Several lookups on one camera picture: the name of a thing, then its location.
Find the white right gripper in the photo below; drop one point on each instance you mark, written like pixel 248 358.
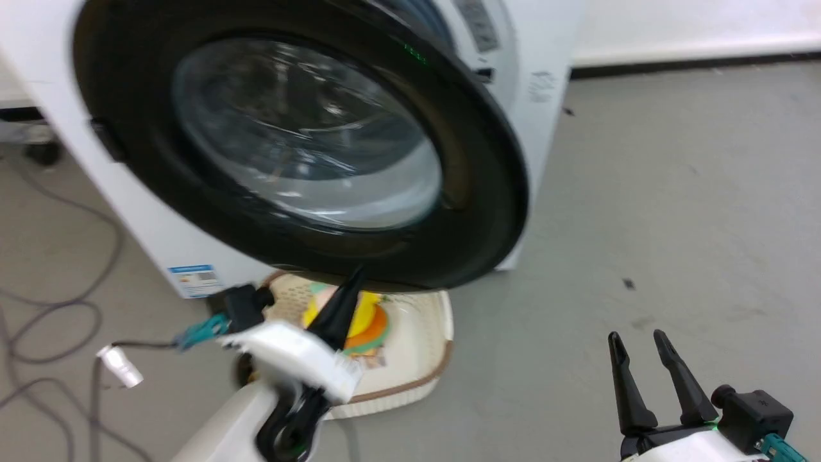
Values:
pixel 686 446

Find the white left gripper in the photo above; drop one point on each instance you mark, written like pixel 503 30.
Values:
pixel 288 350

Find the black round washing machine door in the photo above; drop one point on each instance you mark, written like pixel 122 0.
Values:
pixel 474 192

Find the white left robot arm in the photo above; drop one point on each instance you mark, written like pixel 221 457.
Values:
pixel 224 427

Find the white front-load washing machine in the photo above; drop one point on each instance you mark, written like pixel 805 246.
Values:
pixel 551 38

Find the cream laundry basket brown rim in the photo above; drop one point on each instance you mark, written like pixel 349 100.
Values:
pixel 417 346

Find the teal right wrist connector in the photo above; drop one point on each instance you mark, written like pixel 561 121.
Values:
pixel 784 449

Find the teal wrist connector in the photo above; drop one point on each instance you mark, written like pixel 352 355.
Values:
pixel 202 330
pixel 784 449

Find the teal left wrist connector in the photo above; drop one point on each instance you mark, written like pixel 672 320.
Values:
pixel 202 330

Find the blue white energy label sticker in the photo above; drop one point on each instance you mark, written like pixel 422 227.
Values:
pixel 194 280

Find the black caster wheel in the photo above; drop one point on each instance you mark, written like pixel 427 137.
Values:
pixel 43 154

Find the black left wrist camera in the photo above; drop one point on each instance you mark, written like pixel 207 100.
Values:
pixel 247 308

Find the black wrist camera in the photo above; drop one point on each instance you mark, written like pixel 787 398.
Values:
pixel 247 308
pixel 753 410

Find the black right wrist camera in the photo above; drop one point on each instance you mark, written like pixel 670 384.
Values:
pixel 753 410

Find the black wall baseboard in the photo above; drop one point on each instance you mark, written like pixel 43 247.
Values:
pixel 693 64

